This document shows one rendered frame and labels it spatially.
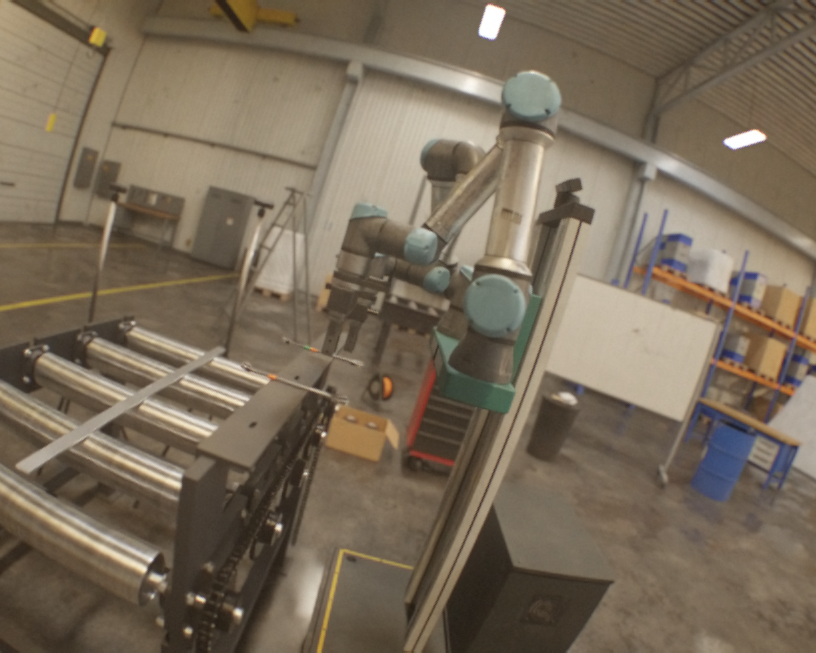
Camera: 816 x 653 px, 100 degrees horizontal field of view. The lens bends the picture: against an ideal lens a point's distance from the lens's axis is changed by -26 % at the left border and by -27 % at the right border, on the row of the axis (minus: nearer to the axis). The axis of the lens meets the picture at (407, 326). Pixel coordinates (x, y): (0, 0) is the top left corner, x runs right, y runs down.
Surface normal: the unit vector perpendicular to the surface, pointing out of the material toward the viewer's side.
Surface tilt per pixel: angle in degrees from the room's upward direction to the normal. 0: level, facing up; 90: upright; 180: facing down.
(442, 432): 90
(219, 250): 90
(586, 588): 90
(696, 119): 90
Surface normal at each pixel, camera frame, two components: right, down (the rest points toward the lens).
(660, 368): -0.40, 0.01
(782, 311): -0.01, 0.14
